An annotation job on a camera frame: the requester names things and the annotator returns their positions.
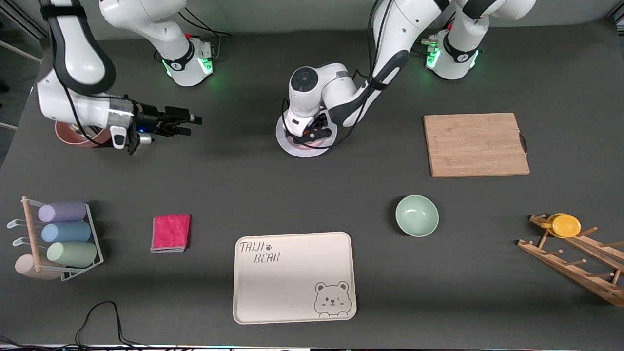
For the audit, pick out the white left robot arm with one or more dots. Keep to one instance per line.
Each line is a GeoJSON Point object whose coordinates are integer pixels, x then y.
{"type": "Point", "coordinates": [390, 39]}

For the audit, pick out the white round plate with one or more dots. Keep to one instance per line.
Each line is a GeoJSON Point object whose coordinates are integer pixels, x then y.
{"type": "Point", "coordinates": [285, 144]}

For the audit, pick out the wooden cutting board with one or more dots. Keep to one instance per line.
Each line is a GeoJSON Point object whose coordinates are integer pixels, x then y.
{"type": "Point", "coordinates": [468, 141]}

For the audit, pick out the pink bowl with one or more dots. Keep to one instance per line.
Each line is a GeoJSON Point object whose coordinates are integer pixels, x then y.
{"type": "Point", "coordinates": [73, 136]}

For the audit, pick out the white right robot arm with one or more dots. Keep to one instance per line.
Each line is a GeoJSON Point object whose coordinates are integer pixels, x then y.
{"type": "Point", "coordinates": [73, 97]}

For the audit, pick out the wooden mug rack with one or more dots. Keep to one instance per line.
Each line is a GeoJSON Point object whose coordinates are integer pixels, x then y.
{"type": "Point", "coordinates": [565, 265]}

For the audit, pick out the green cup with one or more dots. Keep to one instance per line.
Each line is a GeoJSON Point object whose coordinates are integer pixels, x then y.
{"type": "Point", "coordinates": [73, 254]}

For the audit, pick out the light green bowl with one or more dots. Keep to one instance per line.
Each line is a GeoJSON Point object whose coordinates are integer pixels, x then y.
{"type": "Point", "coordinates": [417, 216]}

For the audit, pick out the purple cup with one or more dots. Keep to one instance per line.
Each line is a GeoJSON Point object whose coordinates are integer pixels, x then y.
{"type": "Point", "coordinates": [63, 212]}

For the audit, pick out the yellow mug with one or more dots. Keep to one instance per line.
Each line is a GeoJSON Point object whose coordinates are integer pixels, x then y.
{"type": "Point", "coordinates": [565, 226]}

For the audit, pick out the pink folded cloth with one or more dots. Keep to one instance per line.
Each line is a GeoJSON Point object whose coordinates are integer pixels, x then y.
{"type": "Point", "coordinates": [170, 233]}

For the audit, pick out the beige cup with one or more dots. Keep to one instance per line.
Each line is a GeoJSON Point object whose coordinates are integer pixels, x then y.
{"type": "Point", "coordinates": [24, 268]}

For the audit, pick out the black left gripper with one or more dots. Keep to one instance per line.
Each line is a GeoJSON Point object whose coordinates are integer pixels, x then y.
{"type": "Point", "coordinates": [319, 123]}

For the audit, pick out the blue cup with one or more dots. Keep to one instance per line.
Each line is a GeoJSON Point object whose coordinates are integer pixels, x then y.
{"type": "Point", "coordinates": [67, 232]}

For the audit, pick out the beige bear print tray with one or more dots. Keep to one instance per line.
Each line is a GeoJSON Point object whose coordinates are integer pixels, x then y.
{"type": "Point", "coordinates": [287, 287]}

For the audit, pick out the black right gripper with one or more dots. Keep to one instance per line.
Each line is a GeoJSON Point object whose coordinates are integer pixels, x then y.
{"type": "Point", "coordinates": [147, 119]}

